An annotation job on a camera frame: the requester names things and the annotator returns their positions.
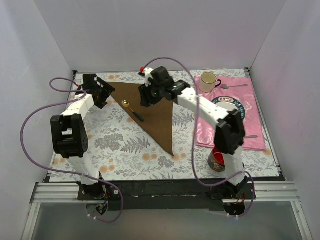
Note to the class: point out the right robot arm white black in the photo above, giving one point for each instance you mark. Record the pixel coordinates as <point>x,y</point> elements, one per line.
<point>228,124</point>

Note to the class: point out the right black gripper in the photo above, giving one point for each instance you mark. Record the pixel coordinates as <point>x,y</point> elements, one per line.
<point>145,96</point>

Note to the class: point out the white plate dark rim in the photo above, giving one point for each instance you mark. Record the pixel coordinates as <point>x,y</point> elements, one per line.
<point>230,104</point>

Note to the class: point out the red interior dark mug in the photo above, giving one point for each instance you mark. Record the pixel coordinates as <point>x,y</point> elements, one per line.
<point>216,160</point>

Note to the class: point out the brown cloth napkin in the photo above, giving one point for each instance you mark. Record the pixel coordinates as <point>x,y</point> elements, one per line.
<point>158,118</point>

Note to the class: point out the cream enamel mug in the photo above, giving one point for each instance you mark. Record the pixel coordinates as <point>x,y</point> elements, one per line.
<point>208,81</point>

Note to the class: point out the black base bar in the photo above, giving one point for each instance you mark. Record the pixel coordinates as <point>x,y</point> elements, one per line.
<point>176,195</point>

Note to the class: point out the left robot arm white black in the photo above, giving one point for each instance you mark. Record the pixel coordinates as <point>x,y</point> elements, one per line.
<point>69,136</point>

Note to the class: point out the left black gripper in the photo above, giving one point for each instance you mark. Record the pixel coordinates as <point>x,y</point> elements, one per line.
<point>104,88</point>

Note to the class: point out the silver spoon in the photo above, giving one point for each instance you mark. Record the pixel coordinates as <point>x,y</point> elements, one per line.
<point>226,87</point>

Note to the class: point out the gold spoon teal handle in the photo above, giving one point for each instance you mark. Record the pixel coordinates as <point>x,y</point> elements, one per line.
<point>126,104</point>

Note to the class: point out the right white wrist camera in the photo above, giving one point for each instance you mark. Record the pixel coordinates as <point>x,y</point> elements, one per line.
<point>145,72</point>

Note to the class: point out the silver fork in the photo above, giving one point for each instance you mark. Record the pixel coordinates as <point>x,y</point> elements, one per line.
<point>251,137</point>

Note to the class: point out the pink satin cloth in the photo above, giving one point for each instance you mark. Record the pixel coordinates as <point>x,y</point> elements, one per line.
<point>252,122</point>

